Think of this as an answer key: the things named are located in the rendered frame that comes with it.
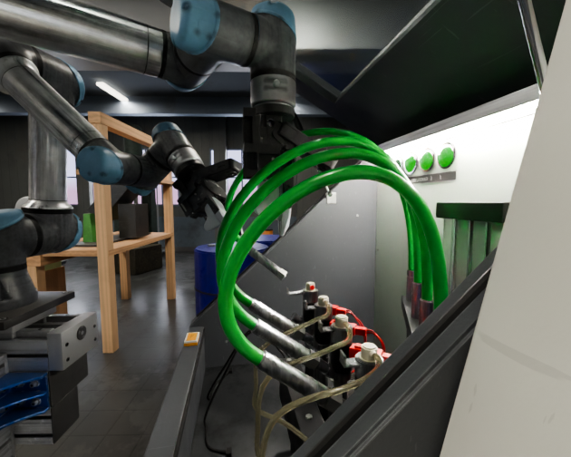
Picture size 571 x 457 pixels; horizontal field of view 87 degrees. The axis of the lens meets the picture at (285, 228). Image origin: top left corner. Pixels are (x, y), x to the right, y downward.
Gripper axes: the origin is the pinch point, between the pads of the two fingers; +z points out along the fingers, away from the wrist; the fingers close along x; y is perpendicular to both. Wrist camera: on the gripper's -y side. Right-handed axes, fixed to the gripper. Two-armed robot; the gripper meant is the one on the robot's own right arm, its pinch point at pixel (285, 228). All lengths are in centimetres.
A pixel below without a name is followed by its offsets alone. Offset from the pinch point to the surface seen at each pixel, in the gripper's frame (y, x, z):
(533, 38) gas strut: -13.0, 31.8, -16.7
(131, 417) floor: 71, -131, 125
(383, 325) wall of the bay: -33, -25, 30
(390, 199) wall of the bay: -32.6, -23.5, -5.1
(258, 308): 5.5, 8.9, 10.9
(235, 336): 8.9, 24.7, 7.6
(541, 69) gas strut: -14.0, 31.7, -14.6
